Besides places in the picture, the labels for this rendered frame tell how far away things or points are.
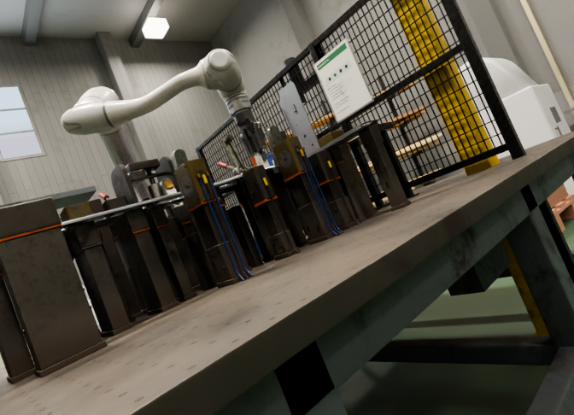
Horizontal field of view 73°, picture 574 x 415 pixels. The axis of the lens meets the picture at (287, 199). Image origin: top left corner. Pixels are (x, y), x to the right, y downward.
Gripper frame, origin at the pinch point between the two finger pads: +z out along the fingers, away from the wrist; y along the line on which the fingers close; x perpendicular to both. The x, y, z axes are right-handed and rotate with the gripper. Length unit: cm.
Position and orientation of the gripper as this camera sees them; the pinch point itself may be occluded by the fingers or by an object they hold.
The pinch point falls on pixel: (262, 161)
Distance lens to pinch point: 148.8
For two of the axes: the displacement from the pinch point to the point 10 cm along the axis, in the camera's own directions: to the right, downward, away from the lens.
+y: 6.0, -3.0, -7.4
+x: 7.0, -2.5, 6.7
